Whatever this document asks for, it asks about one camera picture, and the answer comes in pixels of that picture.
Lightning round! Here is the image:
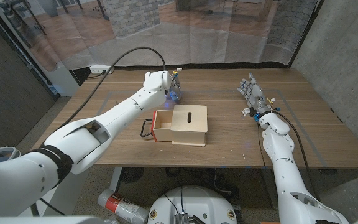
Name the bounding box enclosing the white cylinder with red label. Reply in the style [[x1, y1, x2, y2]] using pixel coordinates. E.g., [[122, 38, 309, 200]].
[[97, 188, 150, 224]]

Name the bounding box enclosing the white round robot torso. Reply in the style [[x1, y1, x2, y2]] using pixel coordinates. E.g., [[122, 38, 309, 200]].
[[147, 185, 238, 224]]

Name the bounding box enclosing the white grey rounded stand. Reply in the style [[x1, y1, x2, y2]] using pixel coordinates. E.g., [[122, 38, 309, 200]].
[[0, 146, 21, 161]]

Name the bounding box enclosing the black round fan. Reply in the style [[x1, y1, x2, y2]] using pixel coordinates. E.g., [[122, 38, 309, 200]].
[[119, 167, 145, 184]]

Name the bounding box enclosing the black floor cable tangle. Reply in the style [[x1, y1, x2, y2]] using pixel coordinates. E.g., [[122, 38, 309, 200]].
[[165, 167, 241, 200]]

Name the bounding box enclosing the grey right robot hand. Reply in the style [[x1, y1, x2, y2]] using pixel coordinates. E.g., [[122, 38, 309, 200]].
[[237, 73, 276, 121]]

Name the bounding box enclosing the blue toy camera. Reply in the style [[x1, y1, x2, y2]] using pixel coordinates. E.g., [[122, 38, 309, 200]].
[[168, 88, 182, 102]]

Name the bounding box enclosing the printed room backdrop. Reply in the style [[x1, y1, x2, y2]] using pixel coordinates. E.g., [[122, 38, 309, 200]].
[[0, 0, 321, 72]]

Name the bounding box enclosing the wooden box with slot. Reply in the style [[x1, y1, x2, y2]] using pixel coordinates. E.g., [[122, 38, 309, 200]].
[[170, 104, 209, 147]]

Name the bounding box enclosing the black backdrop stand pole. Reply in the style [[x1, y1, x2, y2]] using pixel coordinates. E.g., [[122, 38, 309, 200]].
[[289, 0, 326, 67], [0, 0, 60, 101]]

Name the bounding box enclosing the wooden drawer with red front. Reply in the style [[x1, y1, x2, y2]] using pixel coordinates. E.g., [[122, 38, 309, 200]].
[[140, 109, 174, 143]]

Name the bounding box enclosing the white power strip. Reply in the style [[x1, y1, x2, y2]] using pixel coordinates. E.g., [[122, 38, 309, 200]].
[[89, 64, 116, 75]]

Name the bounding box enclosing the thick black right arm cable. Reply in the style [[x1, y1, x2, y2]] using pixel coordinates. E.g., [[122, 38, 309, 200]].
[[273, 111, 319, 203]]

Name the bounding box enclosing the white table leg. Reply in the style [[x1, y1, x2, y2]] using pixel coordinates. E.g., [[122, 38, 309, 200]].
[[109, 166, 123, 192]]

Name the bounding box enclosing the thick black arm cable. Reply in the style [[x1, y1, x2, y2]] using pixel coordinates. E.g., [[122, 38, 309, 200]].
[[31, 46, 167, 217], [273, 111, 319, 203]]

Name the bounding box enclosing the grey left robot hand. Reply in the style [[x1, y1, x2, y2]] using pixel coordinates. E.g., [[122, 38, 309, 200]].
[[168, 68, 183, 102]]

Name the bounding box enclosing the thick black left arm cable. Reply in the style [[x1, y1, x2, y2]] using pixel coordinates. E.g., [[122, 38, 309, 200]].
[[31, 46, 167, 217]]

